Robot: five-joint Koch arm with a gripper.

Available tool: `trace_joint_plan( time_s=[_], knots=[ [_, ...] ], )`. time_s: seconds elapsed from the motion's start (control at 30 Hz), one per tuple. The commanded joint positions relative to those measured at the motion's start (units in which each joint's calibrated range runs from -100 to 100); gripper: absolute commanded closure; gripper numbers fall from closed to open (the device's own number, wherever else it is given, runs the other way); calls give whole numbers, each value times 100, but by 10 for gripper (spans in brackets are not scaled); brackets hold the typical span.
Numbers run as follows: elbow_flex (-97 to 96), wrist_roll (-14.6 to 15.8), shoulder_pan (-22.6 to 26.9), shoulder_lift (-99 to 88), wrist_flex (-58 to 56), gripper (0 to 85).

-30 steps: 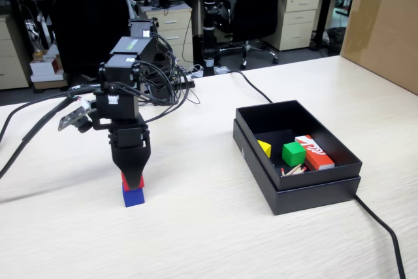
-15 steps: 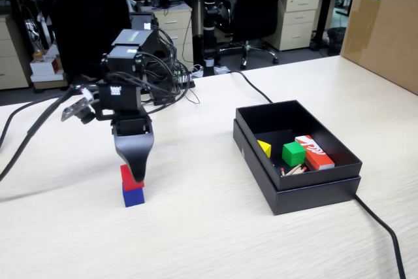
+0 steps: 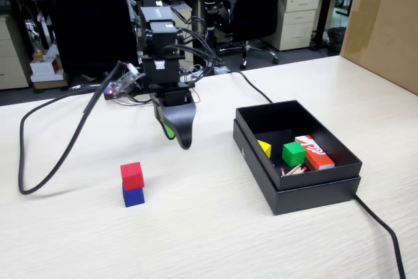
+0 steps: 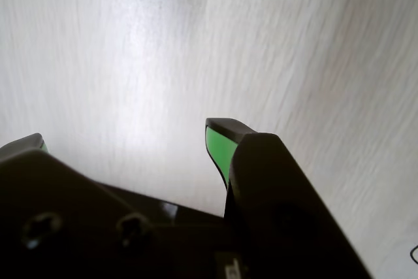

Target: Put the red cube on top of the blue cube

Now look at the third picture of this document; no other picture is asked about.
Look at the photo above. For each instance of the black mesh office chair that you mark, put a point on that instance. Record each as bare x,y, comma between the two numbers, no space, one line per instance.
258,4

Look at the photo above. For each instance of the black open box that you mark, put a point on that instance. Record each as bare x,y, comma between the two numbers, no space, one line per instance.
310,199

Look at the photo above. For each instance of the blue cube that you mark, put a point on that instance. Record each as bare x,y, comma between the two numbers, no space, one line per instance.
134,197

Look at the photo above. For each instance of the black desk leg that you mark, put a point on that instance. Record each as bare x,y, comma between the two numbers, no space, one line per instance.
326,4

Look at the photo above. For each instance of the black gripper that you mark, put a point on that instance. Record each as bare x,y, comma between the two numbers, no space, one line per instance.
176,97

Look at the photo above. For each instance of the black box tray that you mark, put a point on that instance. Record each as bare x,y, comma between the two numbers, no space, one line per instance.
294,119

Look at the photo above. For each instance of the yellow wooden block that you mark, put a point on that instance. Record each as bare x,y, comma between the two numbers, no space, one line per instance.
265,148

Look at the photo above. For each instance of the stacked white boxes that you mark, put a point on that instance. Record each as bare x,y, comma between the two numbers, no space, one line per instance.
45,68

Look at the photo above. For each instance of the controller board with LEDs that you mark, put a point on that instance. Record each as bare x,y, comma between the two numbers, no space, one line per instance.
109,91

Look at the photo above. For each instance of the red cube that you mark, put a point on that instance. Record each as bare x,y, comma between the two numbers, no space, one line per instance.
132,177

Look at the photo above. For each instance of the orange white matchbox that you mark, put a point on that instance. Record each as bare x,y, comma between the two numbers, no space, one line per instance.
318,158

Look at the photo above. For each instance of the bare camera circuit board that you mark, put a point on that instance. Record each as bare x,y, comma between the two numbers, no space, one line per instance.
125,79

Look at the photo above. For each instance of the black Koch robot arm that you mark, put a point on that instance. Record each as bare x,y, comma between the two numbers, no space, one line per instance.
160,40

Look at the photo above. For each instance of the black waste bin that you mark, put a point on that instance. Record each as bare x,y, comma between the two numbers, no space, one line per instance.
336,40

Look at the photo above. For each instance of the large cardboard box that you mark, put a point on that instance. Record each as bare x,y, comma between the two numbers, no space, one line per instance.
385,30

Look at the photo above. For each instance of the green cube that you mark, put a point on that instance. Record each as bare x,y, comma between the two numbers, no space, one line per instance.
293,155

